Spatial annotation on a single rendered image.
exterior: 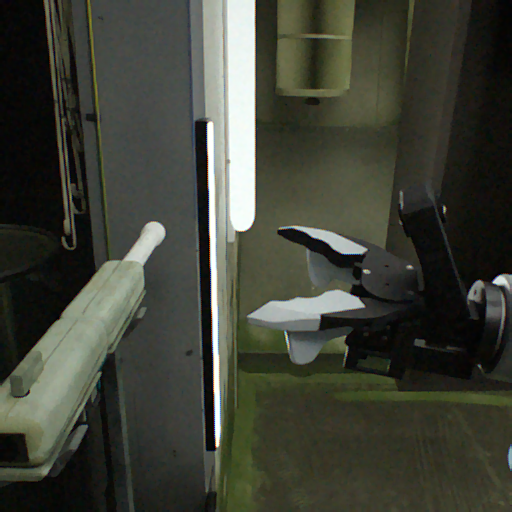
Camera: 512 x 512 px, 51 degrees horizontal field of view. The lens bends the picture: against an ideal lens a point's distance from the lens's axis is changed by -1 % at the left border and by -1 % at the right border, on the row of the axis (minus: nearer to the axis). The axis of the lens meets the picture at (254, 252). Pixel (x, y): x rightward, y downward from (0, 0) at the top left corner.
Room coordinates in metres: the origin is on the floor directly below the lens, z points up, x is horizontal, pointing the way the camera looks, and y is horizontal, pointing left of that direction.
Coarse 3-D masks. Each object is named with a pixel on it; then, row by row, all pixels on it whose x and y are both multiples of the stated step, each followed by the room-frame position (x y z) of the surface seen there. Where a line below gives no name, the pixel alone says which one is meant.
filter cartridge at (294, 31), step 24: (288, 0) 2.43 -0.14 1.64; (312, 0) 2.38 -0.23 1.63; (336, 0) 2.39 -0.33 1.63; (288, 24) 2.43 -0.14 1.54; (312, 24) 2.38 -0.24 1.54; (336, 24) 2.39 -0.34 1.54; (288, 48) 2.42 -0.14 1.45; (312, 48) 2.39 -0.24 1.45; (336, 48) 2.40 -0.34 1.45; (288, 72) 2.43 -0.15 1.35; (312, 72) 2.39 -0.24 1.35; (336, 72) 2.40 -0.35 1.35; (312, 96) 2.37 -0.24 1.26; (336, 96) 2.40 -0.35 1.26
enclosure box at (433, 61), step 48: (432, 0) 1.36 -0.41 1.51; (480, 0) 1.52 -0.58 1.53; (432, 48) 1.33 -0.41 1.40; (480, 48) 1.54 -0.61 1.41; (432, 96) 1.30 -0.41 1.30; (480, 96) 1.57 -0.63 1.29; (432, 144) 1.27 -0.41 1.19; (480, 144) 1.60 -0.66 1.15; (480, 192) 1.63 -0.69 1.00; (480, 240) 1.66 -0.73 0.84; (432, 384) 1.38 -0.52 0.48; (480, 384) 1.38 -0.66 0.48
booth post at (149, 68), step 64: (128, 0) 0.87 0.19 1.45; (192, 0) 0.90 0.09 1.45; (128, 64) 0.87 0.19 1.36; (192, 64) 0.88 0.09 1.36; (128, 128) 0.87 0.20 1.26; (192, 128) 0.87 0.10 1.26; (128, 192) 0.87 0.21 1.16; (192, 192) 0.87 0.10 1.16; (192, 256) 0.87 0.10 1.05; (192, 320) 0.87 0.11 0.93; (128, 384) 0.87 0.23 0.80; (192, 384) 0.87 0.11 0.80; (192, 448) 0.87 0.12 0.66
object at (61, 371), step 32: (160, 224) 0.76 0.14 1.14; (128, 256) 0.62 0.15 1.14; (96, 288) 0.50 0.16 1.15; (128, 288) 0.51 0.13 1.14; (64, 320) 0.42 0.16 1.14; (96, 320) 0.43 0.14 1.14; (128, 320) 0.51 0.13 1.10; (32, 352) 0.34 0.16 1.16; (64, 352) 0.37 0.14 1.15; (96, 352) 0.40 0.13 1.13; (32, 384) 0.32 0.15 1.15; (64, 384) 0.33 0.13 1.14; (0, 416) 0.29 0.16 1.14; (32, 416) 0.29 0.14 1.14; (64, 416) 0.32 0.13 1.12; (96, 416) 0.40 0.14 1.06; (32, 448) 0.28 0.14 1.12; (96, 448) 0.39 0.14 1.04; (32, 480) 0.28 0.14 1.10; (64, 480) 0.39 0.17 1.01; (96, 480) 0.39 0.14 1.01
